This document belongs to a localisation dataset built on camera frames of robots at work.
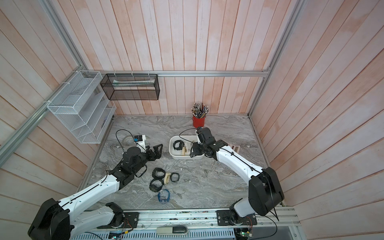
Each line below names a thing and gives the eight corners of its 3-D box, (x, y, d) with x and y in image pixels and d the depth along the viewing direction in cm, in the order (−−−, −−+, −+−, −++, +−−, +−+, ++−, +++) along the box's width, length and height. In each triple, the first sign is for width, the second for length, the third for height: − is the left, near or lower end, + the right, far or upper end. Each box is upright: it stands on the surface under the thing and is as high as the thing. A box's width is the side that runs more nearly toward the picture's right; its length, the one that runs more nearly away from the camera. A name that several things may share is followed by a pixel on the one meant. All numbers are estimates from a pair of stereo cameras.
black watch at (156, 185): (148, 189, 85) (146, 186, 82) (154, 179, 89) (152, 176, 85) (158, 193, 84) (157, 191, 80) (164, 183, 87) (163, 180, 84)
